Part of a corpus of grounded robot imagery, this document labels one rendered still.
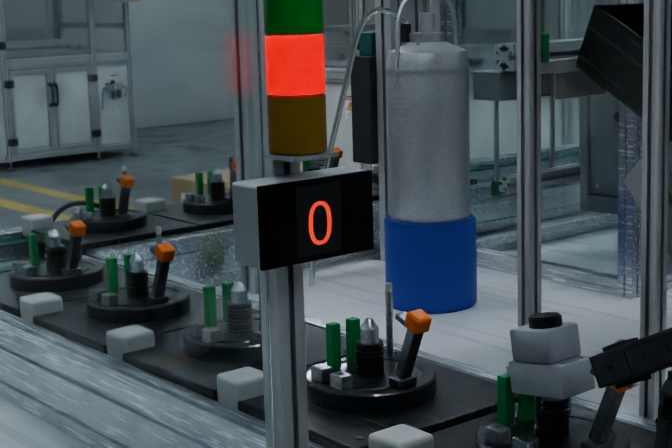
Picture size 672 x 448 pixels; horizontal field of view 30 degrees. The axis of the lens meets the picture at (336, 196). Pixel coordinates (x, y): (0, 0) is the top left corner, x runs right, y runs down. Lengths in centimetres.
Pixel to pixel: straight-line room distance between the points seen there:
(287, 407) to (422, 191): 97
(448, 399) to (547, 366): 22
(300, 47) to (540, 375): 36
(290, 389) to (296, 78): 28
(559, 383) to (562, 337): 4
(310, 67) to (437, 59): 100
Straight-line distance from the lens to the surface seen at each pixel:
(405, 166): 206
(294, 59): 104
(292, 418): 114
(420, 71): 203
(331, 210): 107
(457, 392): 135
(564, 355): 114
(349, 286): 229
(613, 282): 222
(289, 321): 113
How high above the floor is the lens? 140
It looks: 9 degrees down
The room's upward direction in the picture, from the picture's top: 2 degrees counter-clockwise
